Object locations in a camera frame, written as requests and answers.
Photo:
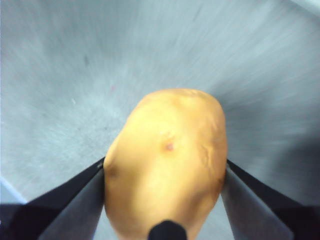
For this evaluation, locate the yellow-brown potato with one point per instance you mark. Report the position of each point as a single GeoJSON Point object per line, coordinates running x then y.
{"type": "Point", "coordinates": [165, 162]}

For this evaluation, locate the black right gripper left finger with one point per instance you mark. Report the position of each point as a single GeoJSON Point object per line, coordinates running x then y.
{"type": "Point", "coordinates": [57, 215]}

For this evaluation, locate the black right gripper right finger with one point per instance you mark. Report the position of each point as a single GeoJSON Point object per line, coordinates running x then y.
{"type": "Point", "coordinates": [262, 215]}

